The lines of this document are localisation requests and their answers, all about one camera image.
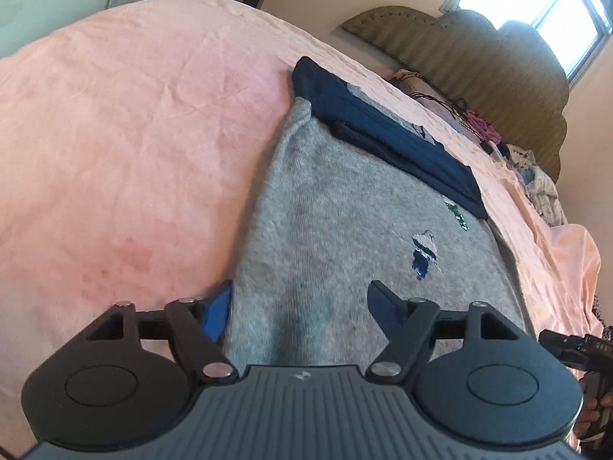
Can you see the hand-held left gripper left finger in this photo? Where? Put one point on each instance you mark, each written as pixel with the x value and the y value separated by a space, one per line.
pixel 216 314

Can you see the bright window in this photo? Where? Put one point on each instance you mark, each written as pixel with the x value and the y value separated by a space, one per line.
pixel 565 9

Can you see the pink bed sheet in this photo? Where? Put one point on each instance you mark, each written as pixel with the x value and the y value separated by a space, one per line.
pixel 119 129

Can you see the olive padded headboard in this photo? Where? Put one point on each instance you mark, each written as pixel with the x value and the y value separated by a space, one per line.
pixel 503 67

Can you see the dark patterned cloth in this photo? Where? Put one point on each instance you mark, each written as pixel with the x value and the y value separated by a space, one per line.
pixel 604 316

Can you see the grey and navy knit sweater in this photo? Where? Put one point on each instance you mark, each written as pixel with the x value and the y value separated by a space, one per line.
pixel 335 225

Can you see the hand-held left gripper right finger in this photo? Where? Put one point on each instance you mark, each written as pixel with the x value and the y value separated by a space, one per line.
pixel 383 307

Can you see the person's right hand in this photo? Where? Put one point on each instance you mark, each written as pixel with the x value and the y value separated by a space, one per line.
pixel 585 412

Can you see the beige embroidered cloth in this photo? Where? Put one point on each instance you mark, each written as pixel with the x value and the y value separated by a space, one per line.
pixel 407 80

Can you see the white patterned crumpled clothes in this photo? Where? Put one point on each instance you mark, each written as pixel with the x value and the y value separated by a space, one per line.
pixel 543 191

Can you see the pink crumpled garment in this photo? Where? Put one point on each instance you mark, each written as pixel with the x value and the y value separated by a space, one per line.
pixel 481 127

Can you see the frosted glass wardrobe door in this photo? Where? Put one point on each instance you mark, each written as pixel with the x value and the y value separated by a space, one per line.
pixel 57 0

